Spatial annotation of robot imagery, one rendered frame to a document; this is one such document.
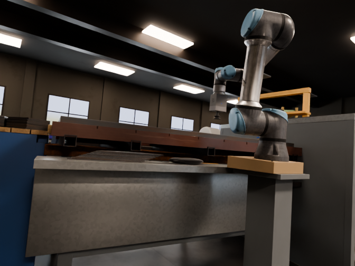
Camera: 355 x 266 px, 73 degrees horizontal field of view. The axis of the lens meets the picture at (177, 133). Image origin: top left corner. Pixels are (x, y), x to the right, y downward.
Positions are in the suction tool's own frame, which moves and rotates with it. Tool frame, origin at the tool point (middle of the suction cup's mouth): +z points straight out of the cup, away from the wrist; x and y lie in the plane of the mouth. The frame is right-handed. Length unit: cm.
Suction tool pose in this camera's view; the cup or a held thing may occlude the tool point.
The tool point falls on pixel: (216, 119)
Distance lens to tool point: 151.3
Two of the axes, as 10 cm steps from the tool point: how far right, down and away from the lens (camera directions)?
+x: 4.8, 0.1, -8.8
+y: -8.8, -0.9, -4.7
